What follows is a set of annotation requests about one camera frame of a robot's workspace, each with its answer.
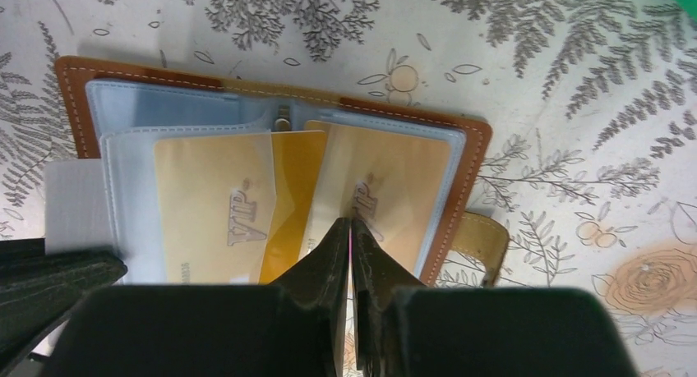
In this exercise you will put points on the gold VIP card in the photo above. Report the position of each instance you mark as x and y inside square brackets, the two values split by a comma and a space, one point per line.
[390, 181]
[234, 209]

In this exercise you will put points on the brown leather card holder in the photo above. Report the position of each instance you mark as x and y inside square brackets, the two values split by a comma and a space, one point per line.
[103, 96]

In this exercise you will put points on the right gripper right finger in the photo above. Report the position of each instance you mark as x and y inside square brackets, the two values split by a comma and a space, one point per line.
[404, 328]

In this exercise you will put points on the floral patterned table mat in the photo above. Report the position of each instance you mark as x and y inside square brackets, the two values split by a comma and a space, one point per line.
[592, 103]

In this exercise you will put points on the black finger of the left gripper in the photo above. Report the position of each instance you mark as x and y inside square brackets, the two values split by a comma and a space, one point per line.
[40, 290]

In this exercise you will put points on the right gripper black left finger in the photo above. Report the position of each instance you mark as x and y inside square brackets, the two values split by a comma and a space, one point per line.
[293, 326]

